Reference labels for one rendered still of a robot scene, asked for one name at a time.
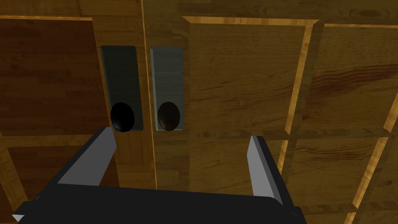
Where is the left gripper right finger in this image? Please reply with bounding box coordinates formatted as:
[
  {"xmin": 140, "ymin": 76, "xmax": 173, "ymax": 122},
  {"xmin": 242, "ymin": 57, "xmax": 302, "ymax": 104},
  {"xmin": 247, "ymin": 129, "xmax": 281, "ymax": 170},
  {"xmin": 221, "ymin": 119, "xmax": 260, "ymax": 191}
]
[{"xmin": 246, "ymin": 135, "xmax": 294, "ymax": 207}]

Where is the brown wooden door leaf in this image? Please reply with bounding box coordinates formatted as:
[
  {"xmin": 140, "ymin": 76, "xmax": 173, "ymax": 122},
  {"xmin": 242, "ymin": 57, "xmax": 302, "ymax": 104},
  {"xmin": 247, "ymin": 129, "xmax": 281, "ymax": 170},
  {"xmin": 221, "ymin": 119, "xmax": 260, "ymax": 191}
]
[
  {"xmin": 141, "ymin": 0, "xmax": 398, "ymax": 224},
  {"xmin": 0, "ymin": 0, "xmax": 157, "ymax": 218}
]

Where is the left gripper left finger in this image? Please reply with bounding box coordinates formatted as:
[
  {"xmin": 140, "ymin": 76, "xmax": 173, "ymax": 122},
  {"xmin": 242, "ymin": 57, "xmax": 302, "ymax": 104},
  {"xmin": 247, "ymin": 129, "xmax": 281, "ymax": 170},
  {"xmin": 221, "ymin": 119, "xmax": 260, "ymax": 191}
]
[{"xmin": 46, "ymin": 126, "xmax": 118, "ymax": 187}]

